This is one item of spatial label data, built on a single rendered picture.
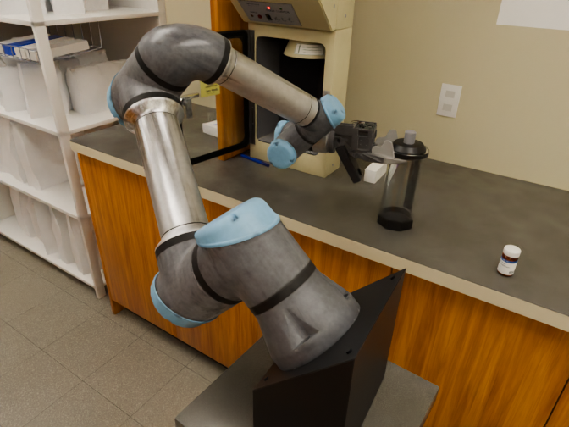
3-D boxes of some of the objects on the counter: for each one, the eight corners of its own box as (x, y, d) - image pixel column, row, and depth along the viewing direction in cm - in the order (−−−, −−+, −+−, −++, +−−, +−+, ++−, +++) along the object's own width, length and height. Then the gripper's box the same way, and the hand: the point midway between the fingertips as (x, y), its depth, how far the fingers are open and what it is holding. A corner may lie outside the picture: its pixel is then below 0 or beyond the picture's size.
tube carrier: (416, 213, 127) (430, 143, 117) (413, 231, 119) (428, 158, 108) (378, 207, 130) (389, 138, 120) (373, 224, 121) (384, 152, 111)
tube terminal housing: (285, 138, 183) (292, -83, 145) (356, 156, 168) (383, -86, 130) (249, 156, 165) (245, -92, 127) (324, 178, 150) (346, -96, 112)
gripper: (325, 130, 111) (410, 140, 105) (338, 113, 124) (414, 121, 118) (323, 162, 115) (404, 173, 109) (336, 142, 128) (409, 152, 122)
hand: (404, 156), depth 115 cm, fingers closed on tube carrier, 9 cm apart
